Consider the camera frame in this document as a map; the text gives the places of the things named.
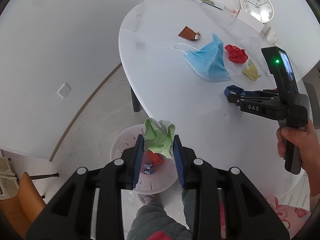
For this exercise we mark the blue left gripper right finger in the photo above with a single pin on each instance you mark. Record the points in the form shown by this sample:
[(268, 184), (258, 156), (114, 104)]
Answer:
[(179, 162)]

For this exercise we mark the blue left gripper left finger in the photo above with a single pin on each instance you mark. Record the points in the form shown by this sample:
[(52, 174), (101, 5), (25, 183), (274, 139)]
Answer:
[(138, 153)]

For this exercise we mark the green paper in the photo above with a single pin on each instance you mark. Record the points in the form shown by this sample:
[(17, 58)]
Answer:
[(159, 137)]

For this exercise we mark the dark blue wrapper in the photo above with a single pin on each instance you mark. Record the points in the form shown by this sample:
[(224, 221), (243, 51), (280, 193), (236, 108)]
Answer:
[(233, 90)]

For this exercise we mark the blue surgical mask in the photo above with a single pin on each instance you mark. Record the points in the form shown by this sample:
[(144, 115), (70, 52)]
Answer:
[(208, 62)]

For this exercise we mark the white trash bin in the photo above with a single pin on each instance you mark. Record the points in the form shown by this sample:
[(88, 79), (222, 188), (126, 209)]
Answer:
[(164, 175)]

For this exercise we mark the right hand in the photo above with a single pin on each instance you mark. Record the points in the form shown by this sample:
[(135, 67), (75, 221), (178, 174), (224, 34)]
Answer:
[(306, 141)]

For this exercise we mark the red wrapper in bin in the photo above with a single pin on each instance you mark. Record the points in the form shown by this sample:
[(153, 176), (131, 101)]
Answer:
[(154, 157)]

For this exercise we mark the blue foil wrapper in bin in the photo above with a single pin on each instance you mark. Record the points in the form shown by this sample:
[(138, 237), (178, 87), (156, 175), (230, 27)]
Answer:
[(148, 169)]

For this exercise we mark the black table leg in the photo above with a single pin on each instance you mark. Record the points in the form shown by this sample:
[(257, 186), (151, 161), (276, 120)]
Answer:
[(135, 102)]

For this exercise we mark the crumpled yellow paper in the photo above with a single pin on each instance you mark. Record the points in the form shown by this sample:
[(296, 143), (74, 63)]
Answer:
[(251, 71)]

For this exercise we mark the grey slipper foot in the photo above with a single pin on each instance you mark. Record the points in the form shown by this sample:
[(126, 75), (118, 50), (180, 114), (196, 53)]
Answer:
[(150, 200)]

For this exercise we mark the crumpled red paper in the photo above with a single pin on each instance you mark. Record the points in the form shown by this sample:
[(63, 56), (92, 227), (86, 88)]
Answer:
[(235, 54)]

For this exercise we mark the white box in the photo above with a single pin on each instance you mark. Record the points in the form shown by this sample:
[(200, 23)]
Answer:
[(250, 20)]

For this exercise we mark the pink floral cushion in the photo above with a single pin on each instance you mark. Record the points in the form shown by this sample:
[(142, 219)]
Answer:
[(293, 218)]

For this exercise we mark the brown snack wrapper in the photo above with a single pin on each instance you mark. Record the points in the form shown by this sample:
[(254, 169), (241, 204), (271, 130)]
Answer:
[(189, 34)]

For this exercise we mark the papers with binder clip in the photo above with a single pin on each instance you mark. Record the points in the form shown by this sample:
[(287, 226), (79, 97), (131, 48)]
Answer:
[(217, 5)]

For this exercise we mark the orange wooden chair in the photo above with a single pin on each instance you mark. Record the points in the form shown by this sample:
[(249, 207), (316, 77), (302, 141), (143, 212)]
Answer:
[(23, 209)]

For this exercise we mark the white wall socket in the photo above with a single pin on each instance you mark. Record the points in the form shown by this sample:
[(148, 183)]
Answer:
[(64, 90)]

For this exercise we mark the white gold wall clock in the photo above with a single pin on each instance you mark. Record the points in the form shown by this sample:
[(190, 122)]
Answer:
[(261, 10)]

